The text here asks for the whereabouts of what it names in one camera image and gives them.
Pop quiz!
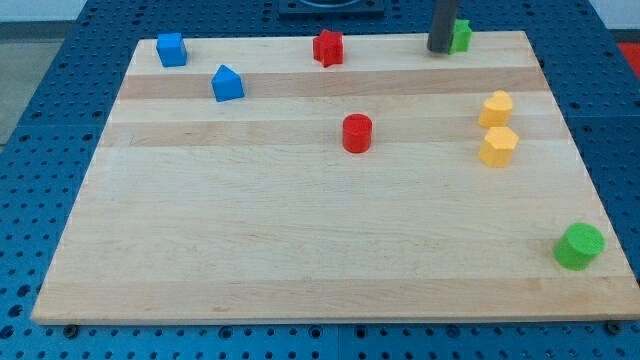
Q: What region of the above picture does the wooden board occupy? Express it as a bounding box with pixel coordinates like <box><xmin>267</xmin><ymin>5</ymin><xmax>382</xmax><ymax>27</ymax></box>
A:
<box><xmin>31</xmin><ymin>31</ymin><xmax>639</xmax><ymax>325</ymax></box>

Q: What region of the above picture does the red cylinder block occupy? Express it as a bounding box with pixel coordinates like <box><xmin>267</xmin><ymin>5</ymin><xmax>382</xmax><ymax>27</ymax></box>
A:
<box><xmin>342</xmin><ymin>113</ymin><xmax>373</xmax><ymax>153</ymax></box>

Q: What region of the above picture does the red star block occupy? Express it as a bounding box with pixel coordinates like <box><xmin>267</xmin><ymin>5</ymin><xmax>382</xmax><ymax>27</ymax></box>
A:
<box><xmin>312</xmin><ymin>29</ymin><xmax>344</xmax><ymax>68</ymax></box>

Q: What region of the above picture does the yellow hexagon block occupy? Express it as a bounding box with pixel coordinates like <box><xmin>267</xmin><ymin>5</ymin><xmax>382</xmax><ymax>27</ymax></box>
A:
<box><xmin>478</xmin><ymin>127</ymin><xmax>519</xmax><ymax>168</ymax></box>

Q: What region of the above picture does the yellow heart block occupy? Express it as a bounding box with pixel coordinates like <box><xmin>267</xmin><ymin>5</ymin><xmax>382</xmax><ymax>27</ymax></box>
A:
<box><xmin>478</xmin><ymin>90</ymin><xmax>514</xmax><ymax>128</ymax></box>

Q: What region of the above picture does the green star block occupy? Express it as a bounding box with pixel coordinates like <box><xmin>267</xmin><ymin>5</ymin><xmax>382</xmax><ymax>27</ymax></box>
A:
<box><xmin>449</xmin><ymin>19</ymin><xmax>473</xmax><ymax>54</ymax></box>

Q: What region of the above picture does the blue cube block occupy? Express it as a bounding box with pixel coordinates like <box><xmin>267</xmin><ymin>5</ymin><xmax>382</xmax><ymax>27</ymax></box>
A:
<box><xmin>156</xmin><ymin>33</ymin><xmax>187</xmax><ymax>67</ymax></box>

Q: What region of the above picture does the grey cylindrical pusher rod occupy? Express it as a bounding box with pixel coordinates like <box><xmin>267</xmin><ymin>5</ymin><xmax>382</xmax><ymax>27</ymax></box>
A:
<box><xmin>427</xmin><ymin>0</ymin><xmax>460</xmax><ymax>54</ymax></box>

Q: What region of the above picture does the green cylinder block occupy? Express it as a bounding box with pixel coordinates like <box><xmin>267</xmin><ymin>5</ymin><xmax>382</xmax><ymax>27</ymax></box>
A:
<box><xmin>553</xmin><ymin>222</ymin><xmax>606</xmax><ymax>271</ymax></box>

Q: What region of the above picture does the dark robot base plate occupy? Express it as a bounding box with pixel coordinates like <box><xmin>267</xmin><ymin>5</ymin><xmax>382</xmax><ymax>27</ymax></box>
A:
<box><xmin>277</xmin><ymin>0</ymin><xmax>386</xmax><ymax>17</ymax></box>

